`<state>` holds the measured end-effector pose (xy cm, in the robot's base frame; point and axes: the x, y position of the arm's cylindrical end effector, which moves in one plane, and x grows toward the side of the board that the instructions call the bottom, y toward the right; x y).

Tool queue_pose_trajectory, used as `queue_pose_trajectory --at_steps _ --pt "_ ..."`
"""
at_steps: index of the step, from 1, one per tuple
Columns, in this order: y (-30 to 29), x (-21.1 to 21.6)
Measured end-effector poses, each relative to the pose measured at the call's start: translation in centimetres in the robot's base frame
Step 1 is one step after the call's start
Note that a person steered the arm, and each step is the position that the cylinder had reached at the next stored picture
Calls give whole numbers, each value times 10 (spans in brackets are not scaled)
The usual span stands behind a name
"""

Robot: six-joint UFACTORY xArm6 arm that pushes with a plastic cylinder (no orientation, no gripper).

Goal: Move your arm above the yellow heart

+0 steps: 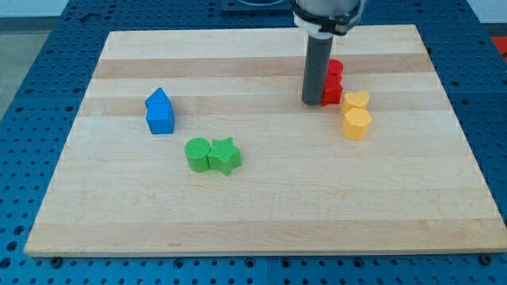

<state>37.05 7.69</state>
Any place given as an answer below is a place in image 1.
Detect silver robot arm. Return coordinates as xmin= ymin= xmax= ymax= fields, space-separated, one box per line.
xmin=292 ymin=0 xmax=367 ymax=40

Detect yellow heart block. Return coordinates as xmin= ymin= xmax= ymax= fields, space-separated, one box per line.
xmin=341 ymin=91 xmax=370 ymax=115

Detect green star block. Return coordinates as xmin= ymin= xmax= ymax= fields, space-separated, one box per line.
xmin=208 ymin=137 xmax=242 ymax=176

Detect green cylinder block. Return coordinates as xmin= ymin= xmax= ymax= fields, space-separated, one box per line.
xmin=185 ymin=138 xmax=211 ymax=173

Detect wooden board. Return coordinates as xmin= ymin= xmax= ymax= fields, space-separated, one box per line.
xmin=25 ymin=25 xmax=506 ymax=257

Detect red star block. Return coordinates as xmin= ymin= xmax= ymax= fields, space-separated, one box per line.
xmin=321 ymin=75 xmax=343 ymax=106

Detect blue cube block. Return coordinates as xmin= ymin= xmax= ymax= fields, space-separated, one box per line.
xmin=146 ymin=103 xmax=175 ymax=135

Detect yellow hexagon block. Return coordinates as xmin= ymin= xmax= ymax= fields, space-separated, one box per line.
xmin=341 ymin=108 xmax=373 ymax=141

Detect blue pentagon block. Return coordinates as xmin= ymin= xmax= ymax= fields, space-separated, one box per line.
xmin=145 ymin=87 xmax=170 ymax=108

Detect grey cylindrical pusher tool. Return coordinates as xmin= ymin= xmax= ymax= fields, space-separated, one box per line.
xmin=302 ymin=36 xmax=333 ymax=106

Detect red round block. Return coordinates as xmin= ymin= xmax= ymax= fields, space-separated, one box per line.
xmin=326 ymin=59 xmax=344 ymax=77

